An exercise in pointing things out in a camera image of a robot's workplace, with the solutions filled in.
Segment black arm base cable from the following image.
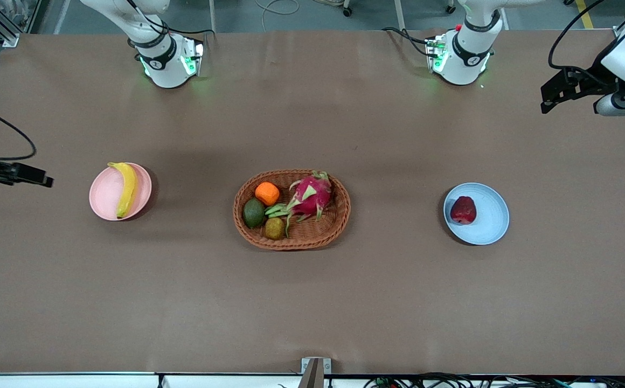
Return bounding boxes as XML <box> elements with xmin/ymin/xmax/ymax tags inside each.
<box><xmin>381</xmin><ymin>26</ymin><xmax>433</xmax><ymax>58</ymax></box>

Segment red apple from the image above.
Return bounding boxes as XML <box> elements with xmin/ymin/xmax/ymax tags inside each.
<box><xmin>450</xmin><ymin>196</ymin><xmax>477</xmax><ymax>225</ymax></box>

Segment metal table edge bracket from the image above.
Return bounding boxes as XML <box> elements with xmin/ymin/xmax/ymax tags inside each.
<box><xmin>301</xmin><ymin>357</ymin><xmax>332</xmax><ymax>388</ymax></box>

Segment tangled floor cables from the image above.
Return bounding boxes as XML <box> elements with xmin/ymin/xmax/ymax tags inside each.
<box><xmin>364</xmin><ymin>372</ymin><xmax>625</xmax><ymax>388</ymax></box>

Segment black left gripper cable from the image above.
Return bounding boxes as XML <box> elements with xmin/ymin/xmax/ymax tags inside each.
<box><xmin>548</xmin><ymin>0</ymin><xmax>615</xmax><ymax>73</ymax></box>

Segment light blue plate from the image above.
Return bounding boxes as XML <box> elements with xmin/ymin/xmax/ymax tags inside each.
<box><xmin>443</xmin><ymin>183</ymin><xmax>510</xmax><ymax>246</ymax></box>

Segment yellow banana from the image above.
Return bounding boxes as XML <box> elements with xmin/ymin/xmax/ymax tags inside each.
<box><xmin>107</xmin><ymin>162</ymin><xmax>138</xmax><ymax>219</ymax></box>

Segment white floor cable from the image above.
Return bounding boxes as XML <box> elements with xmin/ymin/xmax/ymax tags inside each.
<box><xmin>255</xmin><ymin>0</ymin><xmax>301</xmax><ymax>33</ymax></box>

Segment orange fruit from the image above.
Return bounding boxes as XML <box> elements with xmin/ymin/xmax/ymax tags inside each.
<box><xmin>255</xmin><ymin>182</ymin><xmax>281</xmax><ymax>207</ymax></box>

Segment pink plate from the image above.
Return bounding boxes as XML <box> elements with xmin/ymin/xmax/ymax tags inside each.
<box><xmin>89</xmin><ymin>162</ymin><xmax>152</xmax><ymax>221</ymax></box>

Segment green avocado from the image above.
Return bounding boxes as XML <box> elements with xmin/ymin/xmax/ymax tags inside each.
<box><xmin>242</xmin><ymin>198</ymin><xmax>266</xmax><ymax>228</ymax></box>

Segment brown wicker basket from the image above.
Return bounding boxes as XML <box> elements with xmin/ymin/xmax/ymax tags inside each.
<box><xmin>232</xmin><ymin>169</ymin><xmax>352</xmax><ymax>251</ymax></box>

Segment brown kiwi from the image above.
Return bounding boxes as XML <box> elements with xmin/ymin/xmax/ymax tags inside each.
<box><xmin>264</xmin><ymin>217</ymin><xmax>287</xmax><ymax>241</ymax></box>

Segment pink dragon fruit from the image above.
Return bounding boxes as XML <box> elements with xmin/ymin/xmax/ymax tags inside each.
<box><xmin>265</xmin><ymin>170</ymin><xmax>333</xmax><ymax>238</ymax></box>

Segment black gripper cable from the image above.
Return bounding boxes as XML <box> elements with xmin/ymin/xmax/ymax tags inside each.
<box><xmin>0</xmin><ymin>105</ymin><xmax>38</xmax><ymax>162</ymax></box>
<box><xmin>548</xmin><ymin>0</ymin><xmax>615</xmax><ymax>73</ymax></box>

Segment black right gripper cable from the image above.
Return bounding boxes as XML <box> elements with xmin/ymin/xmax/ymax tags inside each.
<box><xmin>0</xmin><ymin>105</ymin><xmax>38</xmax><ymax>162</ymax></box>

